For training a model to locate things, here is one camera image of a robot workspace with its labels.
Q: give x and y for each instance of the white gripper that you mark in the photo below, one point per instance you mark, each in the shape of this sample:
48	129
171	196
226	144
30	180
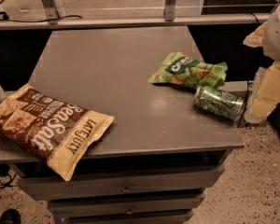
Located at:
277	36

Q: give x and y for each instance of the green soda can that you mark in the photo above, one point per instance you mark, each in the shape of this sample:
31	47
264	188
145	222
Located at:
219	102

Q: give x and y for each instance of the green snack bag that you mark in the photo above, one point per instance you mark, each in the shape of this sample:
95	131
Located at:
180	69

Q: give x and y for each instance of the grey drawer cabinet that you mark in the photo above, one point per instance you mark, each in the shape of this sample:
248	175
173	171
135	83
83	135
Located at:
155	127

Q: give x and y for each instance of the middle drawer with knob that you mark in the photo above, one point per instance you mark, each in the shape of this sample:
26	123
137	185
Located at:
127	205

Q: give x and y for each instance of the drawer with knob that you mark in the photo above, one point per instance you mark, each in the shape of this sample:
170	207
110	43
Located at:
127	205
107	184

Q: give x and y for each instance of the bottom drawer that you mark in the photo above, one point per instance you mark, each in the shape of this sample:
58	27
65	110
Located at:
161	217

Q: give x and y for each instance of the top drawer with knob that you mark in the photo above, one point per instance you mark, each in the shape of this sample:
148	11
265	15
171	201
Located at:
107	184

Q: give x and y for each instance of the brown sea salt chip bag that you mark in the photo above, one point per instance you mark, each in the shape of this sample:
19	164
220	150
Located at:
51	130

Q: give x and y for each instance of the black shoe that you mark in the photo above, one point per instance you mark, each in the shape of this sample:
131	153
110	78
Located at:
10	216

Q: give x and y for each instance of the metal frame post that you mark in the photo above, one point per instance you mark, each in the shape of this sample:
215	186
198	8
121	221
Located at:
169	10
53	9

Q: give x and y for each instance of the metal frame post left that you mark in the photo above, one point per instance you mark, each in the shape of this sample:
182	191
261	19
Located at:
53	9

